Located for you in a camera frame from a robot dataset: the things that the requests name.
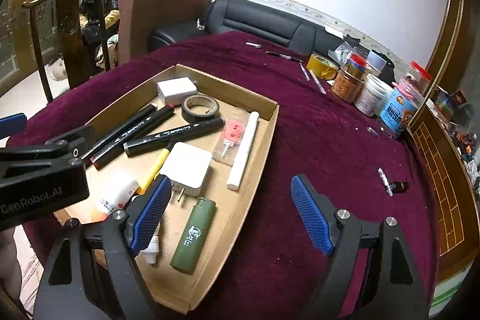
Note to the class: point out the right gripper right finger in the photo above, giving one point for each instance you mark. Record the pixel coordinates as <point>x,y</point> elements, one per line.
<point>376,252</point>

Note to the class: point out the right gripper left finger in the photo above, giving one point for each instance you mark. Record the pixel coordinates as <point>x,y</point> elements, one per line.
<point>91,272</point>

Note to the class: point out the black marker red cap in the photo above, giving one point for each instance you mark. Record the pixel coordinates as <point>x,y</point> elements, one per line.
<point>141,128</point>

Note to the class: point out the white orange glue bottle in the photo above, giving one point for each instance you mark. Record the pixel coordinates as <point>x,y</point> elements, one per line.
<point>123,192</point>

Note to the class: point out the green lighter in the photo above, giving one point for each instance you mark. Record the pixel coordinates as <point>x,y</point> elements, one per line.
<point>192,240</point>

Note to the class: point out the yellow utility knife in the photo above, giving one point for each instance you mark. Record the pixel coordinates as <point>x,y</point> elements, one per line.
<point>159,162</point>

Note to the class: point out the small white charger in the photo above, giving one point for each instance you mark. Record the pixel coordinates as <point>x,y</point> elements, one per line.
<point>187,168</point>

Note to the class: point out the large white charger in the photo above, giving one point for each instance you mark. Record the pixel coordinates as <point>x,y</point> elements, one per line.
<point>174,91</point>

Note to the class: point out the white marker pen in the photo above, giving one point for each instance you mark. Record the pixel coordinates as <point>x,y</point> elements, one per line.
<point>240,161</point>

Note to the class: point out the black tape roll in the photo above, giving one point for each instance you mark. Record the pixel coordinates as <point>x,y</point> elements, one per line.
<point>198,107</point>

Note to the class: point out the clear case red item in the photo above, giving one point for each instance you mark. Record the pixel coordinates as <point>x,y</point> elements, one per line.
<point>230,138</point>

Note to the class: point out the black marker grey cap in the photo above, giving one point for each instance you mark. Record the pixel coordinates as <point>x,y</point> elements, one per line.
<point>160,140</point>

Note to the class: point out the black marker white cap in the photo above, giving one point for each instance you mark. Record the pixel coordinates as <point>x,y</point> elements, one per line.
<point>116,132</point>

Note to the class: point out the black gold lipstick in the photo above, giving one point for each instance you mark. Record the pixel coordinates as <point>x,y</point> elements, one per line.
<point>398,187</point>

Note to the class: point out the wooden brick-pattern counter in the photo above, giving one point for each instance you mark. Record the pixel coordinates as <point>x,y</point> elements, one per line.
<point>457,222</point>

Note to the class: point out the small blue capsule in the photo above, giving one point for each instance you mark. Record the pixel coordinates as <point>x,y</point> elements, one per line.
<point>372,131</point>

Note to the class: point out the seated person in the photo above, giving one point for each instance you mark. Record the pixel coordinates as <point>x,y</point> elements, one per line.
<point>91,13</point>

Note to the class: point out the maroon velvet tablecloth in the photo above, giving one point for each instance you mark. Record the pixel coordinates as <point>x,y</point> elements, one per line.
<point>273,266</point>

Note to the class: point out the cardboard box tray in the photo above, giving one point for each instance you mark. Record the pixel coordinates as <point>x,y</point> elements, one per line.
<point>169,287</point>

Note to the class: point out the wooden chair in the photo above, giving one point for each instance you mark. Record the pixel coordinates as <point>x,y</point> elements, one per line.
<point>79,67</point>

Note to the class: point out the white plastic tub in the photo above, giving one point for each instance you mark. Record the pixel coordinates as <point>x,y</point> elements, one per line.
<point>372,96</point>

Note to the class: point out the blue label snack jar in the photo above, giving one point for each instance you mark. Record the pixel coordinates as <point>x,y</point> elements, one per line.
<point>399,109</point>

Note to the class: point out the maroon armchair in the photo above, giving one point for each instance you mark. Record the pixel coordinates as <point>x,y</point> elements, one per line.
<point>139,18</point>

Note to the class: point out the brown paper canister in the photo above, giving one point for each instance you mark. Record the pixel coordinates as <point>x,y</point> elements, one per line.
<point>346,87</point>

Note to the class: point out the white pen on table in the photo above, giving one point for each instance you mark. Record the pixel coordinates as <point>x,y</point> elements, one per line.
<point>317,82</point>

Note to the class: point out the red lid jar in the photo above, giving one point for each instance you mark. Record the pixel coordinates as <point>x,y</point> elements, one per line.
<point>418,77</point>

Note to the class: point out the yellow tape roll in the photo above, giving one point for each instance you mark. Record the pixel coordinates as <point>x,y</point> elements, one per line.
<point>322,67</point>

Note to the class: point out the thin silver pen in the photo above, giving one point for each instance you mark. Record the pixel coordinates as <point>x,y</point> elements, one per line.
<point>303,70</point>

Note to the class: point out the small silver clip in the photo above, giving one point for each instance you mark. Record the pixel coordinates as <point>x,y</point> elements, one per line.
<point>253,45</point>

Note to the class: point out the black silver pen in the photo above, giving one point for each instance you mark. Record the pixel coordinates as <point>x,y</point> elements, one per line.
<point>284,56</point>

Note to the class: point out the black leather sofa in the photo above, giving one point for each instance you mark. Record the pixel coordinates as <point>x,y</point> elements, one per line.
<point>279,27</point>

